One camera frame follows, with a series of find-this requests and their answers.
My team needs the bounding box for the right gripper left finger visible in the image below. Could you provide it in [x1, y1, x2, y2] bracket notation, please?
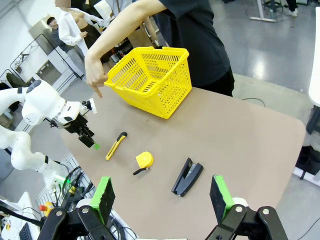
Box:
[37, 176, 117, 240]

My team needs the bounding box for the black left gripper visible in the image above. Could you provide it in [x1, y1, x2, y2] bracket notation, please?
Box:
[60, 116, 101, 151]

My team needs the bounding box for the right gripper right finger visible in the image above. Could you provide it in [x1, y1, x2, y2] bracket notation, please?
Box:
[204, 174, 288, 240]

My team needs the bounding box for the person's right forearm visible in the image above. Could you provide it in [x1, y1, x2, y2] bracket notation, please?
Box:
[84, 0, 169, 63]

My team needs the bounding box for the yellow plastic shopping basket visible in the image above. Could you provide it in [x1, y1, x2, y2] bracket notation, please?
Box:
[103, 46, 193, 121]

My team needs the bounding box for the person in navy t-shirt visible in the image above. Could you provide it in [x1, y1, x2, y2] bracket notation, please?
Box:
[153, 0, 236, 98]

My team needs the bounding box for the person's right hand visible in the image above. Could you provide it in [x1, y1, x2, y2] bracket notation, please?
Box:
[84, 56, 109, 99]

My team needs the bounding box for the yellow utility knife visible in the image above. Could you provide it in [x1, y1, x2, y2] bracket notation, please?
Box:
[105, 131, 129, 161]

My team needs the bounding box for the black stapler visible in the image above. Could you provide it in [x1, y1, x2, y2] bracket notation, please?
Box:
[171, 157, 205, 198]

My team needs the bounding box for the yellow tape measure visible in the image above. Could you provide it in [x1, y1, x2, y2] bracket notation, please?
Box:
[132, 151, 155, 177]

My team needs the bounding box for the red emergency stop button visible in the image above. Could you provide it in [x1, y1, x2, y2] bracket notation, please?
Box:
[39, 202, 55, 214]

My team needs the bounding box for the black keyboard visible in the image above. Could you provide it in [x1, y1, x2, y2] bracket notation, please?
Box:
[18, 222, 33, 240]

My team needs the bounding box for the black bag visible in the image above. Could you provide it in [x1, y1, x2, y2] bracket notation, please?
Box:
[295, 145, 320, 177]

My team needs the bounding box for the metal clothes rack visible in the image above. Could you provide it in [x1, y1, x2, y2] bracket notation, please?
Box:
[9, 33, 52, 77]

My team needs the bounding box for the man in dark grey sweater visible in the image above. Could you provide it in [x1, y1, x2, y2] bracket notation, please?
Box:
[46, 16, 74, 55]

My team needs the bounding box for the mannequin in open white shirt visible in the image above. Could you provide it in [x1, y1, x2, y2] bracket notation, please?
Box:
[57, 0, 111, 76]

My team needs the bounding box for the mannequin with brown apron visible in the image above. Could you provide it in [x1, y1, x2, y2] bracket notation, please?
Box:
[127, 22, 161, 49]

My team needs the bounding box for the large white table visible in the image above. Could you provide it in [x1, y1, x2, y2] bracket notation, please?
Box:
[306, 6, 320, 136]

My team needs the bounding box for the white T-shaped table leg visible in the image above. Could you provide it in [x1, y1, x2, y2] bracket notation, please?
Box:
[249, 0, 277, 24]

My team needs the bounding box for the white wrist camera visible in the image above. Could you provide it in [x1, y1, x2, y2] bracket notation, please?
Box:
[79, 98, 98, 115]

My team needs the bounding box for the black cable bundle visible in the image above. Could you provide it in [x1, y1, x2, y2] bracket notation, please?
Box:
[53, 166, 94, 207]

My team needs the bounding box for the grey floor cable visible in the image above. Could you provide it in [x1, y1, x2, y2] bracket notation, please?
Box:
[241, 97, 267, 109]

